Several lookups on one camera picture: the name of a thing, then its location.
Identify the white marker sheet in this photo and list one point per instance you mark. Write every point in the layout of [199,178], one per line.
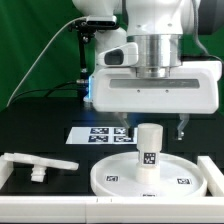
[100,135]

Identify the white front fence rail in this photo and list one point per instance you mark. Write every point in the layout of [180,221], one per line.
[90,210]

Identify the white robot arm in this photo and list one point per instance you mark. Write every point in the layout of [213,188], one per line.
[148,57]

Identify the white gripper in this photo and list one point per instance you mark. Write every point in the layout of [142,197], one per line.
[191,88]

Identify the white round table top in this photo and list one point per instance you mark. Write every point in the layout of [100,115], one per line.
[160,175]

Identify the white cross-shaped table base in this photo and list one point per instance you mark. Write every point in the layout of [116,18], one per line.
[40,164]

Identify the white left fence block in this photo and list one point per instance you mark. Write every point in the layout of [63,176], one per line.
[6,168]

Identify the white fence rail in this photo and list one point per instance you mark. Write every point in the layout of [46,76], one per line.
[90,210]
[214,177]

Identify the white right fence rail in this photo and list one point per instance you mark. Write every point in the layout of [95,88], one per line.
[214,177]

